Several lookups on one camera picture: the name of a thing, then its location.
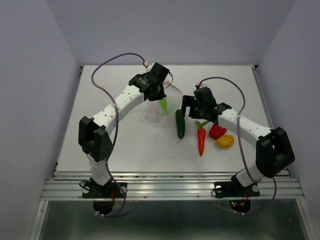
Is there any dark green cucumber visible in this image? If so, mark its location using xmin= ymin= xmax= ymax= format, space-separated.
xmin=175 ymin=109 xmax=186 ymax=141

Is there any orange carrot with leaves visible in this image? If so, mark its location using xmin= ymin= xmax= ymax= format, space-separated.
xmin=195 ymin=120 xmax=208 ymax=156

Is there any clear pink-dotted zip bag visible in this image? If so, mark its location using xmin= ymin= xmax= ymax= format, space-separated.
xmin=139 ymin=81 xmax=183 ymax=126

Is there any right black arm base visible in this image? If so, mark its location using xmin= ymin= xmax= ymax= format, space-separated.
xmin=210 ymin=175 xmax=261 ymax=215

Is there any red bell pepper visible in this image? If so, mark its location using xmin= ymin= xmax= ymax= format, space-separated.
xmin=209 ymin=123 xmax=227 ymax=140

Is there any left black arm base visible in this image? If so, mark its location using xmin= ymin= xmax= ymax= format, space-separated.
xmin=78 ymin=178 xmax=128 ymax=218

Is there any aluminium rail frame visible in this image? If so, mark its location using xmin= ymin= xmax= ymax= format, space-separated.
xmin=31 ymin=65 xmax=318 ymax=240

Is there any yellow lemon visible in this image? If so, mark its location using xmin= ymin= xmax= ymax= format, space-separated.
xmin=216 ymin=135 xmax=235 ymax=149

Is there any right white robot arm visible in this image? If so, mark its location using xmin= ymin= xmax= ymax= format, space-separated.
xmin=181 ymin=87 xmax=295 ymax=195

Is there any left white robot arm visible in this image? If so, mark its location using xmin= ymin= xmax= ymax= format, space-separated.
xmin=78 ymin=62 xmax=170 ymax=197

